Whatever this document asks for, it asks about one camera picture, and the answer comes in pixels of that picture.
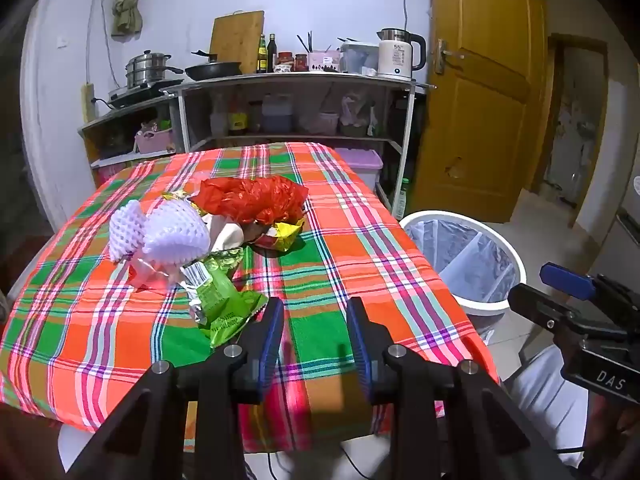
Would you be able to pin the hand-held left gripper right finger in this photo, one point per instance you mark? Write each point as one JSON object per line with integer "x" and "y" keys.
{"x": 361, "y": 355}

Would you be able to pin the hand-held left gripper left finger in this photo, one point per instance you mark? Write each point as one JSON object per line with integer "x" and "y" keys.
{"x": 270, "y": 350}

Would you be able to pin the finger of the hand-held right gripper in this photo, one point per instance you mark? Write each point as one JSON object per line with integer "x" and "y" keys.
{"x": 540, "y": 307}
{"x": 565, "y": 279}

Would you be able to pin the white trash bin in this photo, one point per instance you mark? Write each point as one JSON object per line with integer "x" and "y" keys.
{"x": 465, "y": 260}

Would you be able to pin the gold snack wrapper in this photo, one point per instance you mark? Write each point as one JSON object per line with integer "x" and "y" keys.
{"x": 282, "y": 235}

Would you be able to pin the white paper bag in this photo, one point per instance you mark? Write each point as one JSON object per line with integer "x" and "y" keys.
{"x": 227, "y": 232}

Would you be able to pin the pale grey cloth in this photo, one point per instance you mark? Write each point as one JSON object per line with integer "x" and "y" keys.
{"x": 545, "y": 400}

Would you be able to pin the plaid tablecloth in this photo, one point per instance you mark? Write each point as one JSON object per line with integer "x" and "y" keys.
{"x": 350, "y": 240}

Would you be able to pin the white foam fruit net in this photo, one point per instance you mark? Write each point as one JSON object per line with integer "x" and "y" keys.
{"x": 175, "y": 235}
{"x": 125, "y": 230}

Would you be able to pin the red plastic bag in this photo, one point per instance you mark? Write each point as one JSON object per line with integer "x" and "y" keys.
{"x": 250, "y": 197}

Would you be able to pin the green glass bottle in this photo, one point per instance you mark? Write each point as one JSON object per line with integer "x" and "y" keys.
{"x": 401, "y": 200}

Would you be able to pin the yellow green snack wrapper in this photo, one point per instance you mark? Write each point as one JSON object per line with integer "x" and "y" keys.
{"x": 175, "y": 196}

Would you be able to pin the yellow wooden door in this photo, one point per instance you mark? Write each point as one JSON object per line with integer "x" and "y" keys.
{"x": 480, "y": 110}

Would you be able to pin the purple lid storage box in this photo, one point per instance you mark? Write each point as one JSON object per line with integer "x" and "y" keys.
{"x": 362, "y": 165}

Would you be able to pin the yellow seasoning bottle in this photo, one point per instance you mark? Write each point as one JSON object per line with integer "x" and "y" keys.
{"x": 238, "y": 120}

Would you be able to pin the dark oil jug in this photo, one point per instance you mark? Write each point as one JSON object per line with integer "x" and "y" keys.
{"x": 277, "y": 115}

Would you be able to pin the pink patterned box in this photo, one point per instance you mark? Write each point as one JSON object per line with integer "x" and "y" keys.
{"x": 111, "y": 174}

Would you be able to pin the pink plastic basket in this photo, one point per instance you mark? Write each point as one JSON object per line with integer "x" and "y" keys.
{"x": 155, "y": 142}

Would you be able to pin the pink plastic bags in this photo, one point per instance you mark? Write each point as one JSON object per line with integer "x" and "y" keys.
{"x": 355, "y": 110}

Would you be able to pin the metal kitchen rack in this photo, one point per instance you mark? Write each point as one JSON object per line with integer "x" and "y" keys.
{"x": 300, "y": 76}

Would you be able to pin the white electric kettle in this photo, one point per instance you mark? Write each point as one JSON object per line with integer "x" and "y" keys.
{"x": 395, "y": 57}

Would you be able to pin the wooden shelf unit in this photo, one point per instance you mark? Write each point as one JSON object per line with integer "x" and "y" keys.
{"x": 125, "y": 110}

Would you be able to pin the black frying pan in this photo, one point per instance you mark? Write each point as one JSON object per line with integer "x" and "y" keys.
{"x": 212, "y": 70}

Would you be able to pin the red sauce jar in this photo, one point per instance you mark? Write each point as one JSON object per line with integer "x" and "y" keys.
{"x": 285, "y": 62}
{"x": 300, "y": 62}

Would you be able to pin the black induction cooker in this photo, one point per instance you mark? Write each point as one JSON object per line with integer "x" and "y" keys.
{"x": 135, "y": 94}

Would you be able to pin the pink utensil holder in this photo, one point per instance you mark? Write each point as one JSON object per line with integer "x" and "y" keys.
{"x": 324, "y": 62}

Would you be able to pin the yellow label sauce bottle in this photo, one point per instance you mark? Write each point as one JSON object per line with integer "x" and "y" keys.
{"x": 262, "y": 57}

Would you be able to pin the dark sauce bottle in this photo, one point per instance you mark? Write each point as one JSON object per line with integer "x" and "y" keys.
{"x": 272, "y": 55}

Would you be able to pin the grey clear container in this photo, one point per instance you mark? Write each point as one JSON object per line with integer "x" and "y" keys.
{"x": 357, "y": 60}

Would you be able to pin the steel steamer pot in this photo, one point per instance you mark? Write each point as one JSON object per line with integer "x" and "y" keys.
{"x": 145, "y": 70}

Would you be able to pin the yellow power strip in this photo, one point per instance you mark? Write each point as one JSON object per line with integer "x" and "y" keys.
{"x": 88, "y": 102}

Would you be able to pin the dark chopsticks bundle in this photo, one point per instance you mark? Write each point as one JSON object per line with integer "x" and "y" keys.
{"x": 306, "y": 42}

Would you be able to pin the wooden cutting board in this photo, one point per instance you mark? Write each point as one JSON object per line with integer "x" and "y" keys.
{"x": 235, "y": 40}

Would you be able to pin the brown door frame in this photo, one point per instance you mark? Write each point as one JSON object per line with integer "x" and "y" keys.
{"x": 555, "y": 60}

